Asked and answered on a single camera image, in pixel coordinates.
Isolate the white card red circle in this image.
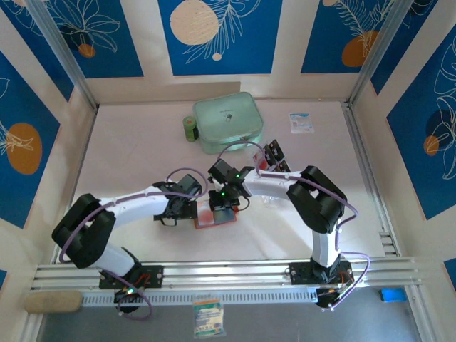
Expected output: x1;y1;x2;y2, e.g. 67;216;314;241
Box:
253;151;269;171
197;202;215;228

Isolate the orange card holder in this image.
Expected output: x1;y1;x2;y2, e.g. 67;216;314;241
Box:
193;199;239;231

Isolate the mint green zip pouch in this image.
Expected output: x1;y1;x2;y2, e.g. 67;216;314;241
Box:
193;91;265;156

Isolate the green cylinder roll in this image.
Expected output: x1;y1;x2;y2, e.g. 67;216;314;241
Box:
182;114;200;143

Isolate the clear packet green label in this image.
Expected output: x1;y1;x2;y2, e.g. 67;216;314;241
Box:
193;298;225;339

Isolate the blue white packet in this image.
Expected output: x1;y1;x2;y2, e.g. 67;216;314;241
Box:
288;112;315;135

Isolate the black electronics module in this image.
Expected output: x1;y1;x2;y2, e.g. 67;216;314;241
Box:
316;287;343;309
113;287;144;314

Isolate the beige foam pad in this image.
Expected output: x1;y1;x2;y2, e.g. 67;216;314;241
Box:
24;290;83;314

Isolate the blue sponge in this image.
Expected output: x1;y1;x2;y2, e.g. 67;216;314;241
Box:
380;287;407;303

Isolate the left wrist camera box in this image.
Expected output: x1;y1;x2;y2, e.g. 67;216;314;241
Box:
177;173;203;197

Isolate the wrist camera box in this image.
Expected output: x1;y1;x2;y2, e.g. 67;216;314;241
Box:
177;173;203;197
208;159;233;183

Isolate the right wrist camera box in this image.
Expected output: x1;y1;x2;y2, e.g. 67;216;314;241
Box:
208;159;233;183

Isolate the aluminium mounting rail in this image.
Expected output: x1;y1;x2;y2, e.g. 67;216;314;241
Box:
30;255;423;291

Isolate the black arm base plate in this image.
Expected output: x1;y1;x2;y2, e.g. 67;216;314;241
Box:
98;264;165;289
288;261;354;286

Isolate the slotted grey cable duct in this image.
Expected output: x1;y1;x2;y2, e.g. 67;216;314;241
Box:
81;289;318;306

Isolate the aluminium side rail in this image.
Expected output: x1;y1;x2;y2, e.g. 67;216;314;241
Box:
341;101;402;258
51;105;100;265

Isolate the aluminium frame post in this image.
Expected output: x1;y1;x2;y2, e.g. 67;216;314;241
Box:
346;0;422;108
25;0;100;110

